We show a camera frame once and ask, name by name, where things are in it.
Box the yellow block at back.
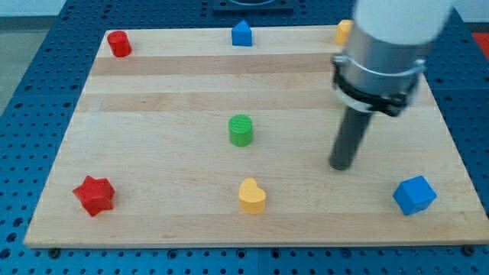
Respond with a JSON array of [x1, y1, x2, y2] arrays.
[[335, 19, 354, 46]]

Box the yellow heart block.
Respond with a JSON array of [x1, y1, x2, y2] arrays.
[[238, 178, 267, 215]]

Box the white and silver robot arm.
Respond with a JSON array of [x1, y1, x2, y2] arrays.
[[329, 0, 453, 170]]

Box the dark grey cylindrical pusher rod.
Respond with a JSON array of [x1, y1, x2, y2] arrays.
[[329, 107, 373, 170]]

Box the light wooden board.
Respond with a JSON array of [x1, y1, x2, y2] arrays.
[[24, 26, 488, 248]]

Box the red cylinder block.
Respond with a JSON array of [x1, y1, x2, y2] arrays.
[[107, 31, 132, 57]]

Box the blue house-shaped block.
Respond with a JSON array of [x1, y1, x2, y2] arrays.
[[232, 20, 253, 47]]

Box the blue cube block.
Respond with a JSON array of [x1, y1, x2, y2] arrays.
[[393, 176, 437, 215]]

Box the green cylinder block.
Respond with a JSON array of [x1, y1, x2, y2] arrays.
[[228, 115, 253, 147]]

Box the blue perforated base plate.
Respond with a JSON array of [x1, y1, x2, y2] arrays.
[[1, 0, 488, 274]]

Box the red star block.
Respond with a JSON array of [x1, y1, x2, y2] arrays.
[[73, 175, 115, 217]]

